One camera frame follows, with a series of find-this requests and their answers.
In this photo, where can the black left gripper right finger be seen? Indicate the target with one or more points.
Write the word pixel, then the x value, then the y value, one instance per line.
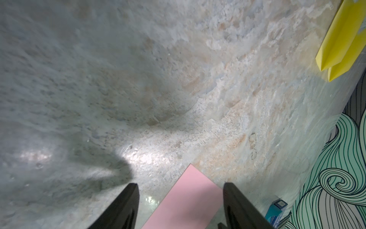
pixel 240 213

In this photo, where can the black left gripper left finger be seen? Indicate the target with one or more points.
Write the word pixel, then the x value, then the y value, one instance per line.
pixel 122 212

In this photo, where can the pink square paper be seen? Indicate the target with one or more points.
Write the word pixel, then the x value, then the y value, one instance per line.
pixel 191 203

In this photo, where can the light yellow square paper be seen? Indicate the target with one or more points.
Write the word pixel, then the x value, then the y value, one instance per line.
pixel 350 57

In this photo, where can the teal small card box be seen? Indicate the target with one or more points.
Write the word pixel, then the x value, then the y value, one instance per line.
pixel 273 215

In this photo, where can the dark blue card deck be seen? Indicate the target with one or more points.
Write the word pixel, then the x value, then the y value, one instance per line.
pixel 282 205

